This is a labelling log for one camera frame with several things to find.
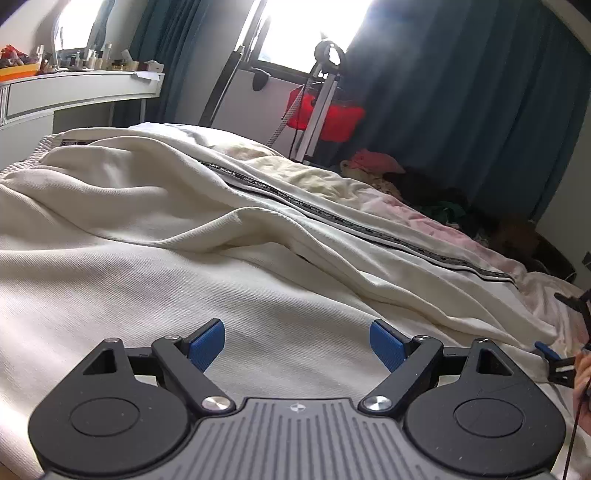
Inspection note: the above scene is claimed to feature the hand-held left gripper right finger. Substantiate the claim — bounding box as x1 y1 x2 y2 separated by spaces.
362 318 515 415

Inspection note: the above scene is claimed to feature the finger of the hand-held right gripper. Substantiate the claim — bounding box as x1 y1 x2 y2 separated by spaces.
534 342 579 383
554 288 591 324

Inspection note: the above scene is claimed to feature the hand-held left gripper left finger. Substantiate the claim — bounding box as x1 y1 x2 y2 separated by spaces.
81 318 237 415

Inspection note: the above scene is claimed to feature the cream white blanket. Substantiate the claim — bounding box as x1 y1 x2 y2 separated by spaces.
0 122 560 480

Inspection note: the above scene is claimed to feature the pile of dark clothes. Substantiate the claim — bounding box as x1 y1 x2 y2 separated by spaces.
360 171 575 280

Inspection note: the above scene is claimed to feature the person's right hand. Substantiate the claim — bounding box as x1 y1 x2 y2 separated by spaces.
573 353 591 433

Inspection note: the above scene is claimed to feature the white and pink bed sheet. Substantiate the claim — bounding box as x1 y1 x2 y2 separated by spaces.
185 124 591 374

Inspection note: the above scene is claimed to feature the pink cloth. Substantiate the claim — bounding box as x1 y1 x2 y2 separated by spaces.
341 148 407 175

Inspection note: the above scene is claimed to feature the red bag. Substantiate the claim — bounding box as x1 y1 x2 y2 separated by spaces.
288 85 366 143

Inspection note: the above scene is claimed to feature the dark teal curtain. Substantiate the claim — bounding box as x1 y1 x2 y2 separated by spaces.
339 0 591 227
113 0 266 132

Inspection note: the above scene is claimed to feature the silver garment steamer stand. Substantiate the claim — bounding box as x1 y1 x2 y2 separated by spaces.
291 40 346 166

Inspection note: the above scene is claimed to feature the black floor stand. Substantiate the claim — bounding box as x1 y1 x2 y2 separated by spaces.
198 45 269 129

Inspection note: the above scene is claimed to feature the white vanity desk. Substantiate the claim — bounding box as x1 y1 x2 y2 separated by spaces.
0 69 166 134

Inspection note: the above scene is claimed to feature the row of cosmetic bottles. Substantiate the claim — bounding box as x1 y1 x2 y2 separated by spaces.
65 42 115 71

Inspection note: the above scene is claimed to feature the window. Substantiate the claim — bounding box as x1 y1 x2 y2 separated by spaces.
249 0 384 77

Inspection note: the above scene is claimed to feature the orange box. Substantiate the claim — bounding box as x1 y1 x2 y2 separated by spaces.
0 63 40 82

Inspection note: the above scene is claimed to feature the vanity mirror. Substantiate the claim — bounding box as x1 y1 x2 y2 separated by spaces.
54 0 117 52

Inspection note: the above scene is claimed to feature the black cable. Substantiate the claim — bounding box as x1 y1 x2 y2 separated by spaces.
562 390 591 480

